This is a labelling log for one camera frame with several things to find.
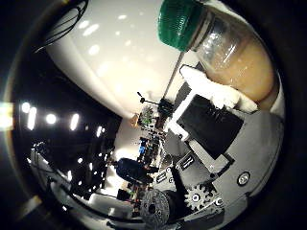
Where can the grey stand pole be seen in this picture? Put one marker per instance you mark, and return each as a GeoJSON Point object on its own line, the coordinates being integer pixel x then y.
{"type": "Point", "coordinates": [173, 76]}

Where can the orange juice bottle green cap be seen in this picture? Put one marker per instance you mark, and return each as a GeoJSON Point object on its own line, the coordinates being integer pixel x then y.
{"type": "Point", "coordinates": [236, 60]}

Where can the person in dark blue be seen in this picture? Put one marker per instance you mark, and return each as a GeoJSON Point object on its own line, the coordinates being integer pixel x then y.
{"type": "Point", "coordinates": [132, 171]}

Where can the cluttered equipment shelf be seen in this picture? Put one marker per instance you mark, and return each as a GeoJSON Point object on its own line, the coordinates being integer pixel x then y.
{"type": "Point", "coordinates": [148, 134]}

